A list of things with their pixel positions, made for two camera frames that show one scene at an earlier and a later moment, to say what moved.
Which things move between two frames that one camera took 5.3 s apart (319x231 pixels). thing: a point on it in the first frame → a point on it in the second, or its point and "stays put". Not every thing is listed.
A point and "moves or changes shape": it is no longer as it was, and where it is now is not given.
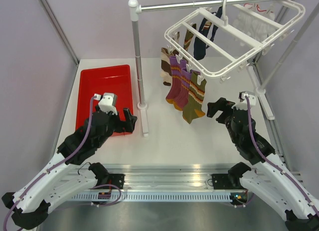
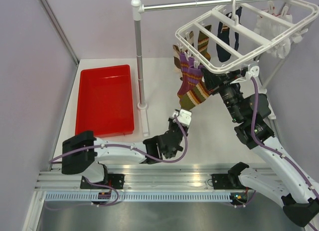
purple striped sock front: [180, 103] → [194, 75]
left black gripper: [128, 125] → [171, 123]
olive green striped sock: [193, 108] moves or changes shape
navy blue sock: [200, 46] → [223, 43]
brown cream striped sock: [166, 69] → [177, 61]
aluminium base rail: [144, 177] stays put
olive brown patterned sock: [188, 38] → [203, 43]
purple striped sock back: [176, 76] → [185, 69]
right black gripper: [221, 104] → [212, 80]
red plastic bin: [97, 80] stays put
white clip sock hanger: [219, 43] moves or changes shape
